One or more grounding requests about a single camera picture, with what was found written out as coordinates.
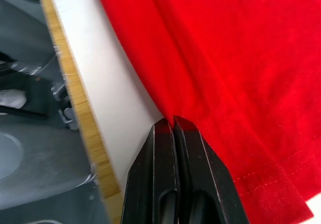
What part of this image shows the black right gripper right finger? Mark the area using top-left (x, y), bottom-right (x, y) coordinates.
top-left (172, 115), bottom-right (250, 224)

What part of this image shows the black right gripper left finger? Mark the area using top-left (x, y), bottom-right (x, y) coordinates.
top-left (120, 118), bottom-right (181, 224)

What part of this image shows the red t-shirt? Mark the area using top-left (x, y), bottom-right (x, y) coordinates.
top-left (91, 0), bottom-right (321, 221)

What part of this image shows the grey caster wheel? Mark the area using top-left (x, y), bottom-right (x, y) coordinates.
top-left (58, 106), bottom-right (80, 131)

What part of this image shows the black platform base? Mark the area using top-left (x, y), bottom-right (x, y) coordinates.
top-left (0, 79), bottom-right (66, 121)

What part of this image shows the white sneaker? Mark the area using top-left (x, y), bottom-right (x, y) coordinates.
top-left (0, 89), bottom-right (27, 109)

